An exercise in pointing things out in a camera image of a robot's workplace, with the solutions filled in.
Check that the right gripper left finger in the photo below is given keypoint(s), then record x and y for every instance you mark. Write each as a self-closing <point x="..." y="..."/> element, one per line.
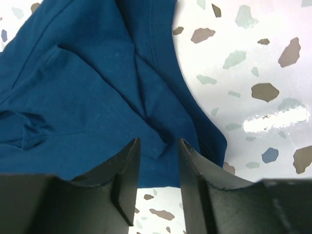
<point x="100" y="201"/>

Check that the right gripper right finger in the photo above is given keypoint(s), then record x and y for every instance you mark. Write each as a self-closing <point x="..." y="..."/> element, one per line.
<point x="218" y="202"/>

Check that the blue mickey t shirt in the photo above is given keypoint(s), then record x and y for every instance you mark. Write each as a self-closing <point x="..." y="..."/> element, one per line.
<point x="82" y="78"/>

